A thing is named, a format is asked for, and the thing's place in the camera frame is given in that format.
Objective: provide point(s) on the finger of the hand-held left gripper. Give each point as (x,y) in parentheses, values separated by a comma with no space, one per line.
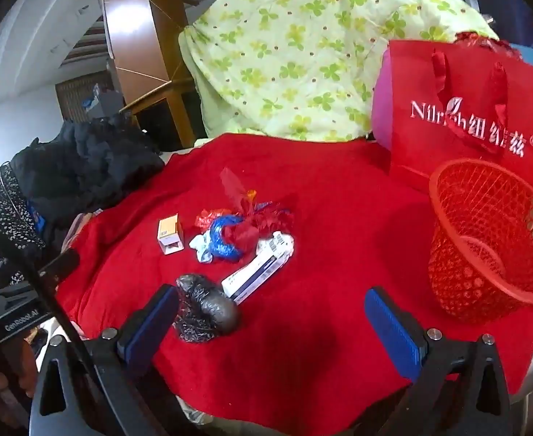
(59,265)

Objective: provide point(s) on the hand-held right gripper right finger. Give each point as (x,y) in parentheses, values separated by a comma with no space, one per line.
(391,327)

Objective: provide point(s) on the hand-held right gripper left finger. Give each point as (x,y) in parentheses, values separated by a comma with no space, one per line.
(155,322)

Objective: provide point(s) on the black plastic bag wad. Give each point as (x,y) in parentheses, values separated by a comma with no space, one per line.
(212,309)

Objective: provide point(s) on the red mesh basket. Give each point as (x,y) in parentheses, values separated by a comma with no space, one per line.
(457,281)

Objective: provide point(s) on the white paper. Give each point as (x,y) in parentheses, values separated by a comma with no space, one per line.
(200,243)

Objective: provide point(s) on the small orange white box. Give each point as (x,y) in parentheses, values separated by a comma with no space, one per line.
(168,231)

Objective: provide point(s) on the blue white toothpaste box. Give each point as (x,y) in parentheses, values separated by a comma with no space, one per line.
(252,277)

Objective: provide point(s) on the blue plastic wrapper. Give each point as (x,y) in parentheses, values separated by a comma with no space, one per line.
(221,236)

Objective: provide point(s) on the red foil wrapper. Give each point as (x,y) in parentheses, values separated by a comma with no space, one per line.
(207,218)

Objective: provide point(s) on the knotted red plastic bag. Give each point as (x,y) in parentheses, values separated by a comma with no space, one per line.
(243,236)

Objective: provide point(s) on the white labelled packet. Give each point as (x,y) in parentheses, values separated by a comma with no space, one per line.
(275,240)

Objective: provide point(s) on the shiny red purple wrapper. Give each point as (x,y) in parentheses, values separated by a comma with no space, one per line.
(271,220)

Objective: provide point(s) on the striped cloth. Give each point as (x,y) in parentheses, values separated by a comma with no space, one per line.
(78,227)

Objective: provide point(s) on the red blanket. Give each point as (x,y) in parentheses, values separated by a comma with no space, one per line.
(316,349)

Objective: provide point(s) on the black jacket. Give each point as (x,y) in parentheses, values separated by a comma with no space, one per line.
(80,168)

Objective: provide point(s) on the cream bed sheet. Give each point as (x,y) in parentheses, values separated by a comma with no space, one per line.
(180,152)

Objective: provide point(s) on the wooden glass-door cabinet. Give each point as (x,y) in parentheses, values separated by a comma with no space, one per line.
(157,127)

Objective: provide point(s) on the brown wooden door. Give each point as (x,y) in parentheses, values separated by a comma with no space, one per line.
(68,95)

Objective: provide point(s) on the red paper gift bag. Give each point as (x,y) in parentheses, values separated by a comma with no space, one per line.
(411,77)

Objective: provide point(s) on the green clover print quilt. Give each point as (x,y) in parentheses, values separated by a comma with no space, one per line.
(293,54)

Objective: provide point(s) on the crumpled red plastic bag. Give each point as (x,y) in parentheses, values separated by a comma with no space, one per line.
(475,40)

